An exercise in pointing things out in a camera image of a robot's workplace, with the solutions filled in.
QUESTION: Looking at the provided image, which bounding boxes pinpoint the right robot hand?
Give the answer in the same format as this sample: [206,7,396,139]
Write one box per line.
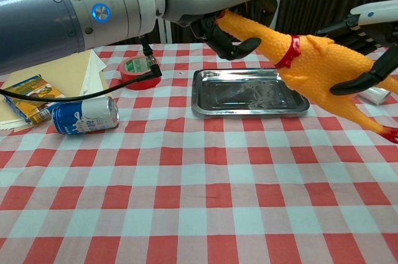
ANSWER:
[315,0,398,96]

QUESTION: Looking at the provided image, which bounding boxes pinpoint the colourful printed carton box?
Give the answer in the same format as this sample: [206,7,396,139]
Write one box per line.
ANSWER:
[1,74,68,125]

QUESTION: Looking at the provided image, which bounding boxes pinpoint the stainless steel tray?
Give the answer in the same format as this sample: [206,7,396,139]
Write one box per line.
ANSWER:
[191,68,311,119]

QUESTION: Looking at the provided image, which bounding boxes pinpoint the blue and white roll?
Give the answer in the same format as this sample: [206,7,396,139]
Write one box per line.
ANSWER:
[356,86,391,106]

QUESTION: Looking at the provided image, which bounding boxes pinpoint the blue and silver can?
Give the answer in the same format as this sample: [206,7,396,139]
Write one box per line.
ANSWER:
[51,96,120,136]

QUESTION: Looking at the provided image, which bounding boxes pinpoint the yellow rubber chicken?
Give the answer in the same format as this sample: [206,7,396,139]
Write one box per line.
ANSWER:
[216,9,398,144]

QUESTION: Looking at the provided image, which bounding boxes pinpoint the red tape roll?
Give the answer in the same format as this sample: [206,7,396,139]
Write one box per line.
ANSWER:
[119,57,162,91]

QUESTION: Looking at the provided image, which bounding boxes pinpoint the white paper sheets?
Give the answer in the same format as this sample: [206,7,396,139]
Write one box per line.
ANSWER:
[80,51,107,96]

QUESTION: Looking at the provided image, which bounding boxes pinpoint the beige paper stack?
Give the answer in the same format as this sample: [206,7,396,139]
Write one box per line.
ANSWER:
[0,51,111,131]

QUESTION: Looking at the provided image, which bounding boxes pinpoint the red white checkered tablecloth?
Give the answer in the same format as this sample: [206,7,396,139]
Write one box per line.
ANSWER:
[0,42,398,264]

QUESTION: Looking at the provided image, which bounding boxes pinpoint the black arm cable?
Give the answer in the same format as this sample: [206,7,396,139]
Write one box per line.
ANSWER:
[0,35,163,103]

